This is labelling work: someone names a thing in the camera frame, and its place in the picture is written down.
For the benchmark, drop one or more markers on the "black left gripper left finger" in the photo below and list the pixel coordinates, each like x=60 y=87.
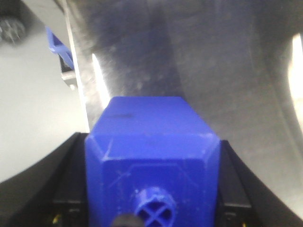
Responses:
x=50 y=193

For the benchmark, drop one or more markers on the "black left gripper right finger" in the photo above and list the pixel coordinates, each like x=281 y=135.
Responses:
x=244 y=200

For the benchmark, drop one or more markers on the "blue bottle part with cap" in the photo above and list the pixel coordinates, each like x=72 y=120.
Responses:
x=153 y=157

